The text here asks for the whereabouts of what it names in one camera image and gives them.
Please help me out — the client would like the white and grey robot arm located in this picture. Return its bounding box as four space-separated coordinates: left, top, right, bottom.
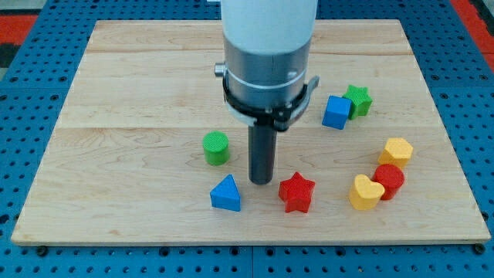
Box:
221 0 318 109

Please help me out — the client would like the yellow hexagon block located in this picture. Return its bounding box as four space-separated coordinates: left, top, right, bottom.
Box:
377 137 414 169

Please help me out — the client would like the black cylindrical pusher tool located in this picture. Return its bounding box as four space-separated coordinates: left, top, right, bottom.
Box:
249 125 277 185

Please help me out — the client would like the green cylinder block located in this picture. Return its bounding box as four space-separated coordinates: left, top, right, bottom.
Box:
202 131 230 166

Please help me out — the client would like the blue triangle block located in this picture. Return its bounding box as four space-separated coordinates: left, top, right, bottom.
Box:
210 174 241 212

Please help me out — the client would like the red star block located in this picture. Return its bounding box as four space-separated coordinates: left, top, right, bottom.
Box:
278 171 316 213

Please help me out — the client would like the blue cube block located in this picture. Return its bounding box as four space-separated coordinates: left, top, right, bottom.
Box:
322 96 351 130

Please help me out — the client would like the wooden board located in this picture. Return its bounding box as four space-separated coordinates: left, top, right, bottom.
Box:
12 19 491 246

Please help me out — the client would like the green star block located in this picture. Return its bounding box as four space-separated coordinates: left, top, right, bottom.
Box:
343 85 373 120

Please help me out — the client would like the yellow heart block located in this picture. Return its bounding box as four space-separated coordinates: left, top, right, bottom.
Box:
348 175 385 211

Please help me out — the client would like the red cylinder block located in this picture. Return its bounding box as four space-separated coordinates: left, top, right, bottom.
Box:
371 164 405 201

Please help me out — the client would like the black clamp ring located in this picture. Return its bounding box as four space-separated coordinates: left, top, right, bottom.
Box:
222 75 320 133

